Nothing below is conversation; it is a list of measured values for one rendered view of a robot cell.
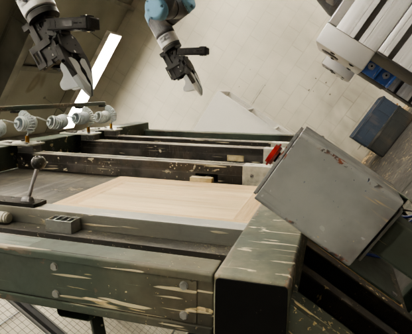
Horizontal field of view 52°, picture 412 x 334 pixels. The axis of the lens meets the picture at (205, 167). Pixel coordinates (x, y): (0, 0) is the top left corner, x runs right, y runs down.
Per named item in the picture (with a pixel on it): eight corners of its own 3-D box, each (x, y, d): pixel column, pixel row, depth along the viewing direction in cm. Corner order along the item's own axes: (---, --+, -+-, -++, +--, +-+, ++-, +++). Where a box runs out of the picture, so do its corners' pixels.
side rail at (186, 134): (303, 153, 268) (304, 136, 266) (144, 145, 299) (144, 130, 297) (304, 151, 275) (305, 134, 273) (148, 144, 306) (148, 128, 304)
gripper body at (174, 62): (179, 82, 162) (164, 54, 162) (198, 71, 159) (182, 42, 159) (172, 81, 155) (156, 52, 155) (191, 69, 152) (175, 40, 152)
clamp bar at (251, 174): (276, 189, 144) (279, 118, 139) (-7, 167, 177) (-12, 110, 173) (280, 183, 153) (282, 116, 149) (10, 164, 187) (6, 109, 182)
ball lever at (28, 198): (28, 203, 105) (42, 153, 109) (15, 202, 106) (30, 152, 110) (37, 207, 109) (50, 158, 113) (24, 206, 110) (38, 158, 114)
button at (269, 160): (288, 151, 63) (276, 143, 64) (273, 172, 64) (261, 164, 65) (290, 148, 67) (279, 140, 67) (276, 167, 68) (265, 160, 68)
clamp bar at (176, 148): (290, 166, 187) (292, 111, 183) (60, 152, 221) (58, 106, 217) (292, 162, 197) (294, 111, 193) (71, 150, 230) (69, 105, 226)
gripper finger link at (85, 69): (83, 105, 98) (65, 70, 98) (103, 93, 96) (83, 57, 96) (75, 106, 95) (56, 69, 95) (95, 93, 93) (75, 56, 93)
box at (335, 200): (411, 207, 56) (298, 130, 58) (354, 272, 59) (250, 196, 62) (398, 187, 67) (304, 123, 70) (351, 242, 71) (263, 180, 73)
